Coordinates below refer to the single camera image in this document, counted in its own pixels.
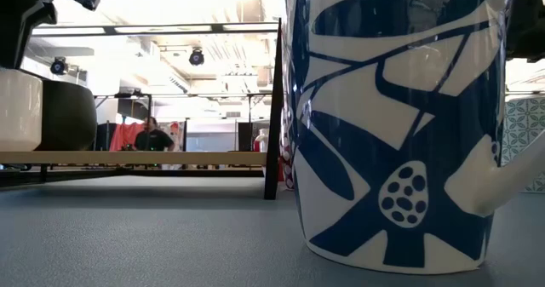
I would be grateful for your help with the black speaker box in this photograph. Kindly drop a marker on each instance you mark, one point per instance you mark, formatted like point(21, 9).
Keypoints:
point(244, 138)

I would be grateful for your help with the black table edge rail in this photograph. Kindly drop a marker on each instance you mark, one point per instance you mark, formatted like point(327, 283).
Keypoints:
point(170, 173)

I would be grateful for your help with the wooden shelf black frame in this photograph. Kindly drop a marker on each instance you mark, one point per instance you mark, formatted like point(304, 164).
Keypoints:
point(127, 158)

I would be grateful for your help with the white mug green interior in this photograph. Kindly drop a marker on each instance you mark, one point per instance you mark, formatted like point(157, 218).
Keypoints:
point(19, 108)

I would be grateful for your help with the blue white floral mug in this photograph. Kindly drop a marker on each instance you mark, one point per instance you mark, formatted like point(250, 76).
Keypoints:
point(383, 129)

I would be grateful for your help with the black background rack frame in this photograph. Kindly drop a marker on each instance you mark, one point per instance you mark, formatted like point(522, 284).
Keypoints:
point(149, 106)

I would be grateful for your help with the red hanging cloth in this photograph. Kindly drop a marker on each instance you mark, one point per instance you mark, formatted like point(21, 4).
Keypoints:
point(123, 138)

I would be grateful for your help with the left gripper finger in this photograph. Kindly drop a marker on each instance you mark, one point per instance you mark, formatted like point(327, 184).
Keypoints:
point(17, 27)

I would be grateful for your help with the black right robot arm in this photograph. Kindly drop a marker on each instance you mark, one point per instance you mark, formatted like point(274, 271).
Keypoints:
point(526, 23)

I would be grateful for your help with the person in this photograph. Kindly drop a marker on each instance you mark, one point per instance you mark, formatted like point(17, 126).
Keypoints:
point(153, 141)

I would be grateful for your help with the dark mug blue interior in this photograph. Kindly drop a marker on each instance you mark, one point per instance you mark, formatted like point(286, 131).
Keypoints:
point(70, 116)

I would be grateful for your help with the floral hanging cloth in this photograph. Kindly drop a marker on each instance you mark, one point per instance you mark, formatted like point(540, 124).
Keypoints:
point(178, 136)

